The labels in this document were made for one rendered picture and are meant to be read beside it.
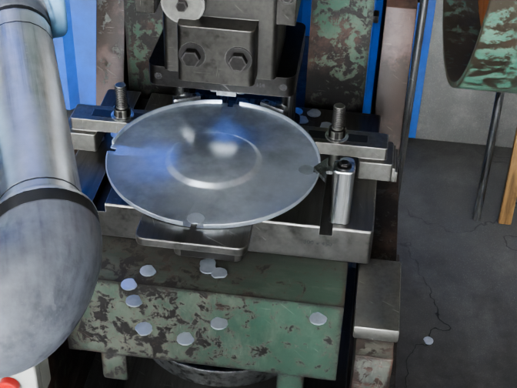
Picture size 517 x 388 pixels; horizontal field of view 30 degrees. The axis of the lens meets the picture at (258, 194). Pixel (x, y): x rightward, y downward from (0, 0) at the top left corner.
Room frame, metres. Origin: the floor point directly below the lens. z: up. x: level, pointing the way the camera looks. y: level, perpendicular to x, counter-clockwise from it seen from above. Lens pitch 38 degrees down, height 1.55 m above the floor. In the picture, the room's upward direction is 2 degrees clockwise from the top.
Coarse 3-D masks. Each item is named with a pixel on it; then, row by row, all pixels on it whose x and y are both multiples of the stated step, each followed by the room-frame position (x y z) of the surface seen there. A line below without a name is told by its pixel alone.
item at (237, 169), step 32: (128, 128) 1.13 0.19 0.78; (160, 128) 1.14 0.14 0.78; (192, 128) 1.14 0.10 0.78; (224, 128) 1.14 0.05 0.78; (256, 128) 1.14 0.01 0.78; (288, 128) 1.15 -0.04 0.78; (128, 160) 1.05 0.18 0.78; (160, 160) 1.06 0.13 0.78; (192, 160) 1.05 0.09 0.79; (224, 160) 1.05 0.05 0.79; (256, 160) 1.06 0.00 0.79; (288, 160) 1.07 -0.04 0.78; (320, 160) 1.06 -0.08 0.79; (128, 192) 0.98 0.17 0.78; (160, 192) 0.99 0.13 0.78; (192, 192) 0.99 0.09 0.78; (224, 192) 0.99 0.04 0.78; (256, 192) 0.99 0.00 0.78; (288, 192) 1.00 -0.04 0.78; (224, 224) 0.92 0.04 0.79
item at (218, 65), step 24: (168, 0) 1.10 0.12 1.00; (192, 0) 1.10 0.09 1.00; (216, 0) 1.10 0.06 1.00; (240, 0) 1.10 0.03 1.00; (264, 0) 1.10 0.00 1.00; (168, 24) 1.11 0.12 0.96; (192, 24) 1.08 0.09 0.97; (216, 24) 1.09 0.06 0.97; (240, 24) 1.09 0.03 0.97; (264, 24) 1.10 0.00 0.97; (168, 48) 1.11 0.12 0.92; (192, 48) 1.07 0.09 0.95; (216, 48) 1.07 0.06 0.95; (240, 48) 1.07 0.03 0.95; (264, 48) 1.10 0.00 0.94; (192, 72) 1.08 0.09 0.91; (216, 72) 1.07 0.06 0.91; (240, 72) 1.07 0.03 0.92; (264, 72) 1.10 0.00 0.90
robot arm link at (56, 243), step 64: (0, 0) 0.90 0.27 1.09; (64, 0) 0.93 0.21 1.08; (0, 64) 0.80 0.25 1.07; (0, 128) 0.72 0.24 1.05; (64, 128) 0.74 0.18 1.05; (0, 192) 0.65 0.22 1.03; (64, 192) 0.64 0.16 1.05; (0, 256) 0.55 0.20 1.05; (64, 256) 0.57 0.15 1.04; (0, 320) 0.51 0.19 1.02; (64, 320) 0.54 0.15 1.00
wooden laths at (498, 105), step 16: (496, 96) 1.97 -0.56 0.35; (496, 112) 1.96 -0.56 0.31; (496, 128) 1.95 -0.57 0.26; (512, 160) 1.93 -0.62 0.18; (480, 176) 1.95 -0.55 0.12; (512, 176) 1.93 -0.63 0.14; (480, 192) 1.93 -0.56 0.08; (512, 192) 1.92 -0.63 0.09; (480, 208) 1.92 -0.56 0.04; (512, 208) 1.92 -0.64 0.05
